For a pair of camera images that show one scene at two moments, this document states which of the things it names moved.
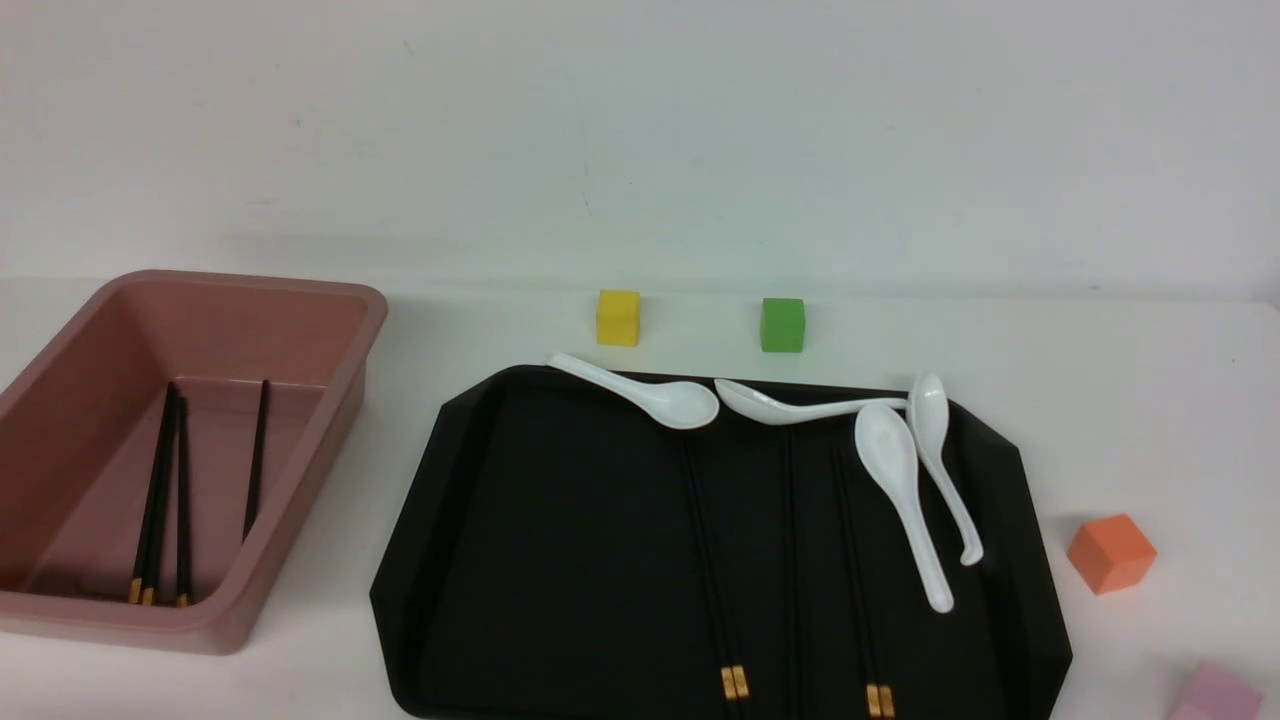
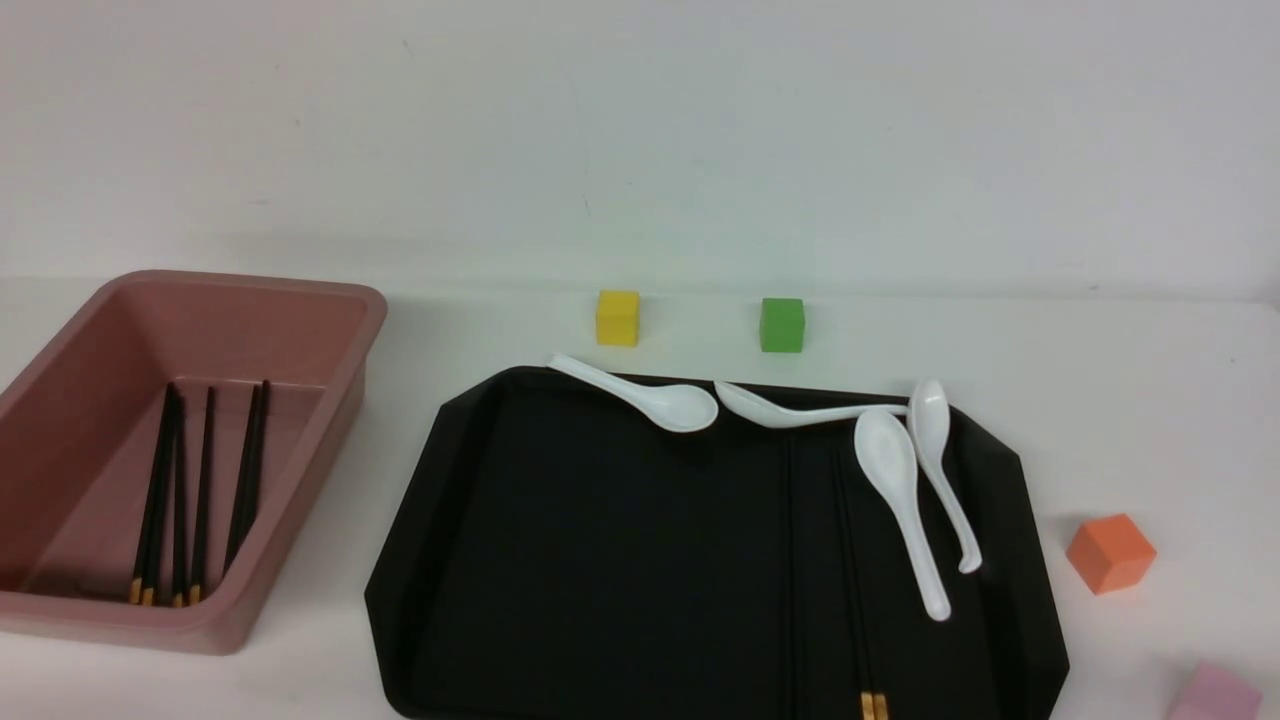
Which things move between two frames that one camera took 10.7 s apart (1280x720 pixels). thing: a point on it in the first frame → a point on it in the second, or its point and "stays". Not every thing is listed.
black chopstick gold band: x=740 y=672 → x=243 y=490
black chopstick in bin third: x=182 y=550 stays
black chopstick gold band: x=728 y=688 → x=200 y=523
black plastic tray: x=562 y=558 stays
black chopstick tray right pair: x=877 y=693 stays
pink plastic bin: x=165 y=455 stays
